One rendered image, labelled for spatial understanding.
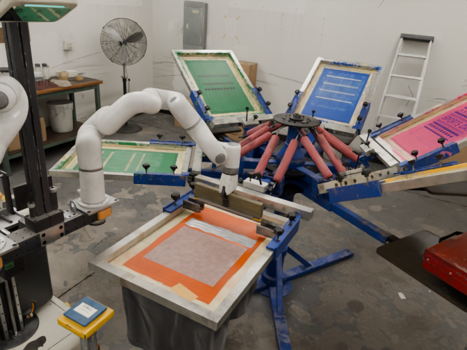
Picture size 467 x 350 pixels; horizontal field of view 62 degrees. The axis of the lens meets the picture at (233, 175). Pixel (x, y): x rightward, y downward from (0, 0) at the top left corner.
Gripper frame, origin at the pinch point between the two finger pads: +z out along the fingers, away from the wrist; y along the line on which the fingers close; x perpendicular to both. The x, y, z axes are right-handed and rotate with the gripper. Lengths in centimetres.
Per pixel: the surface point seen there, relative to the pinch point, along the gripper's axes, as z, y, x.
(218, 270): 14.0, 31.0, 14.3
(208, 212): 14.0, -6.5, -13.5
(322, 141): -14, -79, 21
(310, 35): -53, -414, -101
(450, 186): 13, -132, 98
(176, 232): 14.2, 17.7, -16.0
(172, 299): 11, 58, 11
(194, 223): 13.5, 7.2, -13.3
